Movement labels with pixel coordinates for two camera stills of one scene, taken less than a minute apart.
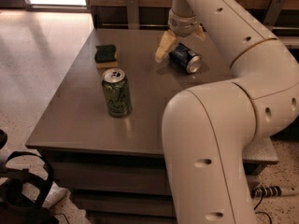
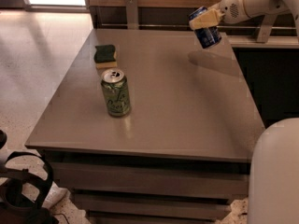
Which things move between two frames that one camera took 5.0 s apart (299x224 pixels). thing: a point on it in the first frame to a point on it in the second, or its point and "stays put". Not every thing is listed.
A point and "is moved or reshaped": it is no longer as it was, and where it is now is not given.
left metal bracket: (133, 11) stays put
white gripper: (184, 26) to (230, 9)
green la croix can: (115, 84) stays put
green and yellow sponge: (106, 56) stays put
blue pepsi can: (185, 59) is moved or reshaped
